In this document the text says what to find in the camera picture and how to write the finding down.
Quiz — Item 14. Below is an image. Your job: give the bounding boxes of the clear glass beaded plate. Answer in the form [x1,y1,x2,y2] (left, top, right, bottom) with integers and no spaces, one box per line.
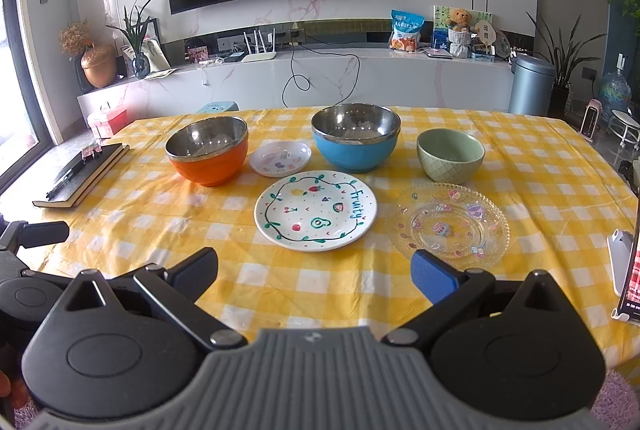
[386,183,510,271]

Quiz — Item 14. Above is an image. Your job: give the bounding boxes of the green ceramic bowl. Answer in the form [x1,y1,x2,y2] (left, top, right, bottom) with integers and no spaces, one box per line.
[416,128,486,184]

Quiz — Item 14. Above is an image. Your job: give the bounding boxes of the orange steel bowl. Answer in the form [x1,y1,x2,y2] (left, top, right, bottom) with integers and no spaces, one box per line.
[165,116,248,187]

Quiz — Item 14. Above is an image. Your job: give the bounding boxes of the white fruity ceramic plate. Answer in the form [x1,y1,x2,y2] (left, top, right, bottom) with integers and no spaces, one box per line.
[254,170,378,252]

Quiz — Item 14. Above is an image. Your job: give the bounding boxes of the small white sticker plate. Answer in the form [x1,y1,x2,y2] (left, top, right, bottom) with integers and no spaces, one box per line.
[250,141,312,179]

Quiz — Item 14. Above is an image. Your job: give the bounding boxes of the blue steel bowl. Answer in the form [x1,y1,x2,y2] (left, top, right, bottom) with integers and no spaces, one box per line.
[311,103,401,173]

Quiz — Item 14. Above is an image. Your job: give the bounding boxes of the black notebook with pen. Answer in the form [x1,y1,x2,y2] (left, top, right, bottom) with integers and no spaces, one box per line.
[32,142,129,209]

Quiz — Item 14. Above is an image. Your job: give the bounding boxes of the yellow checkered tablecloth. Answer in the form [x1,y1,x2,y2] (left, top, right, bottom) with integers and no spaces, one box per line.
[37,107,639,366]

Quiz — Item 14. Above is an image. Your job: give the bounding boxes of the smartphone with picture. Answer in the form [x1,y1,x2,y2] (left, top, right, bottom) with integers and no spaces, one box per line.
[612,224,640,326]

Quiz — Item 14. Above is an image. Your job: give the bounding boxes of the light blue plastic stool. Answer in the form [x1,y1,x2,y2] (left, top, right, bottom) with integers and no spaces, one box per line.
[198,101,239,114]

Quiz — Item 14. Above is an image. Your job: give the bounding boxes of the white tv cabinet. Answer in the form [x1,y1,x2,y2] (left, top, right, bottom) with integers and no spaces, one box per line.
[77,46,513,119]

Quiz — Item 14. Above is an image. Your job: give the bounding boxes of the grey metal trash can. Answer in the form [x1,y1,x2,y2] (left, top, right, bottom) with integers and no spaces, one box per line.
[508,54,555,116]

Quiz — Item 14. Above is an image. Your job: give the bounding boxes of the pink small stand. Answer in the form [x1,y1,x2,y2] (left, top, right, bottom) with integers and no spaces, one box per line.
[579,98,602,142]

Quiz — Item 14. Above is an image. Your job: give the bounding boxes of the white round stool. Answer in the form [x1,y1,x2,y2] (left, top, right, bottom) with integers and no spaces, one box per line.
[605,109,640,150]

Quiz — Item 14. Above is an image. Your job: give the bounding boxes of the copper round vase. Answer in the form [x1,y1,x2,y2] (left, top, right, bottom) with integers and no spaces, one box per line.
[80,44,117,89]

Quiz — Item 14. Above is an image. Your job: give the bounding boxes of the white wifi router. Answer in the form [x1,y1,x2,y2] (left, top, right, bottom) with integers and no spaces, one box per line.
[242,29,277,63]

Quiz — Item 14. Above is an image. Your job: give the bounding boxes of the blue water jug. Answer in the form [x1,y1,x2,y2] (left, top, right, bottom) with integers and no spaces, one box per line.
[599,53,631,126]

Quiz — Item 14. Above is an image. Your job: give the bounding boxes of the blue snack bag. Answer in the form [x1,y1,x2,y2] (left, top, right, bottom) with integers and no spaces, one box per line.
[388,10,425,53]

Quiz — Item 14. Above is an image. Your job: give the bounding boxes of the potted green plant left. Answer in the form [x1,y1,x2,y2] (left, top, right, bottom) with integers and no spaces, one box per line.
[107,0,153,79]

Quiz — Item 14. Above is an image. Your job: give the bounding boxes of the brown teddy bear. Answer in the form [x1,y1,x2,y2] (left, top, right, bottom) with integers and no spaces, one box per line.
[448,8,472,32]

